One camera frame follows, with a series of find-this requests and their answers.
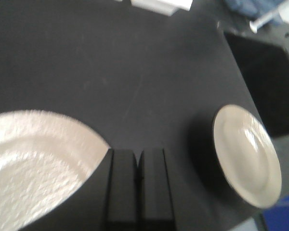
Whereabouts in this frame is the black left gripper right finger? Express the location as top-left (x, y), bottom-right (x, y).
top-left (139, 149), bottom-right (175, 231)

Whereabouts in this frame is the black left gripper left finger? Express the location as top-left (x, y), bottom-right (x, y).
top-left (106, 150), bottom-right (138, 231)

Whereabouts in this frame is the beige round plate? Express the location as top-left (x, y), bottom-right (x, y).
top-left (0, 110), bottom-right (110, 231)
top-left (212, 104), bottom-right (282, 209)

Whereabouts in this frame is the black lab sink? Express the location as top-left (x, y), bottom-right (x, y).
top-left (224, 32), bottom-right (289, 137)

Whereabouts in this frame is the right white storage bin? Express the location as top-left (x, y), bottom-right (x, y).
top-left (131, 0), bottom-right (193, 16)

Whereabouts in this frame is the white gooseneck lab faucet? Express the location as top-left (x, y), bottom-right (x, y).
top-left (249, 9), bottom-right (283, 34)

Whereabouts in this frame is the blue pegboard drying rack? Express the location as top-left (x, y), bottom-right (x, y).
top-left (224, 0), bottom-right (285, 19)

